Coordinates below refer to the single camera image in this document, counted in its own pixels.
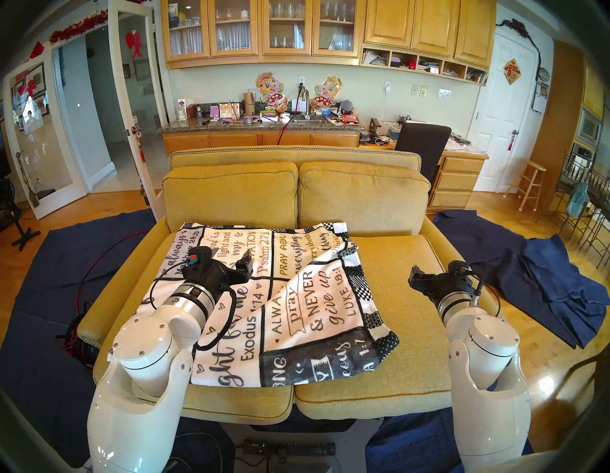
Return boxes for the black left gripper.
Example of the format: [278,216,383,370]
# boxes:
[183,246,254,300]

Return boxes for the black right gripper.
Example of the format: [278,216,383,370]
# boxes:
[408,260,476,301]

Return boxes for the white black scripture blanket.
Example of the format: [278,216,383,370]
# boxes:
[136,222,400,388]

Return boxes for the crumpled dark blue blanket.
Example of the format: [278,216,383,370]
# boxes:
[431,210,610,350]

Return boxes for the yellow sofa back cushion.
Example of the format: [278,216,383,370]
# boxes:
[162,161,299,230]
[298,161,432,237]

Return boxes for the yellow sofa seat cushion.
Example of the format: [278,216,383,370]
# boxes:
[294,234,465,420]
[93,229,295,426]

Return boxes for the wooden desk with drawers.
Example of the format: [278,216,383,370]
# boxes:
[360,136,490,214]

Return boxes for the yellow two-seat sofa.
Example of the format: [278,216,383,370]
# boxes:
[76,145,509,426]

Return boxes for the granite kitchen counter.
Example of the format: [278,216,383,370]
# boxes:
[157,116,366,155]

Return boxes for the black office chair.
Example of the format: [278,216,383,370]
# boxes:
[395,123,452,184]

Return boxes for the wooden stool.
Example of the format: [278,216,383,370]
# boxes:
[503,161,548,212]

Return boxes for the teal bag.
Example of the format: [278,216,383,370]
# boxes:
[566,181,589,217]

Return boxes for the white panelled door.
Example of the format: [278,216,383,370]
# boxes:
[469,26,540,194]

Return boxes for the black bag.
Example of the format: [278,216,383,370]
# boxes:
[56,312,101,370]

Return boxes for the black power strip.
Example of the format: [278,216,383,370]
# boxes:
[243,440,336,457]

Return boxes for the black metal chair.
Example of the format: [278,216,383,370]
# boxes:
[579,174,610,268]

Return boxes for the tall wooden cabinet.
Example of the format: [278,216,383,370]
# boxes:
[529,41,606,210]

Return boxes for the black standing fan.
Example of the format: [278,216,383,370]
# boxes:
[0,177,42,252]

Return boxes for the built-in steel oven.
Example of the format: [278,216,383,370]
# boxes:
[574,107,603,148]

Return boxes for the white glass panel door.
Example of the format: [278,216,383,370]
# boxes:
[109,0,168,222]
[2,45,89,220]

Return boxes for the dark garland over door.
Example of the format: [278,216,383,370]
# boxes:
[496,18,541,67]

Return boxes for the red tinsel garland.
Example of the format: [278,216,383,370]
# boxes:
[49,10,109,44]

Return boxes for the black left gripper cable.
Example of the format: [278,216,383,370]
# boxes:
[149,260,237,352]

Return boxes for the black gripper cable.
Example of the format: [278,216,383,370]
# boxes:
[465,269,501,318]
[149,260,237,352]

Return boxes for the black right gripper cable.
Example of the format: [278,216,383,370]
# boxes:
[465,269,501,318]

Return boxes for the red floor cable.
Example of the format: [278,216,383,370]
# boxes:
[75,230,151,315]

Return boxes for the red counter cable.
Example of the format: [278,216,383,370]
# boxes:
[276,87,305,146]

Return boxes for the green cable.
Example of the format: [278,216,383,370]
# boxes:
[164,432,224,473]

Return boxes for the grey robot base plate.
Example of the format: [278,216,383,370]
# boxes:
[222,417,384,473]

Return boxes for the cartoon child wall decoration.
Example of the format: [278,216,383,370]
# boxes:
[310,75,343,113]
[255,72,290,113]

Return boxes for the black metal wire rack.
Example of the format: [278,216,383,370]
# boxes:
[538,150,591,227]

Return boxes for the wall calendar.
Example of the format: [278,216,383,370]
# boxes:
[533,67,551,114]

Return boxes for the long-handled dustpan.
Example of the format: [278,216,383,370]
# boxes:
[15,151,41,208]

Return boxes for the wooden wall cabinets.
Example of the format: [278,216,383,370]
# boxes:
[161,0,497,71]

